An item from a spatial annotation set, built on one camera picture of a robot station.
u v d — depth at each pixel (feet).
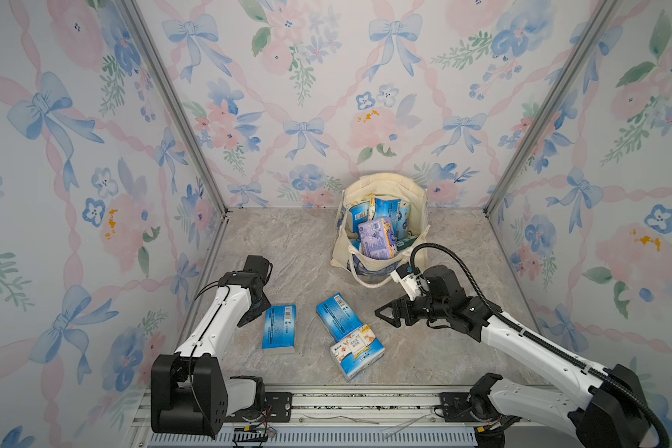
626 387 1.30
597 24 2.32
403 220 3.12
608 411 1.26
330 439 2.31
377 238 2.70
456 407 2.42
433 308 2.13
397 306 2.20
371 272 2.80
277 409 2.42
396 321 2.21
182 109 2.92
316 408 2.46
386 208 2.87
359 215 3.03
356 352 2.51
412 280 2.31
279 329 2.66
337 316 2.74
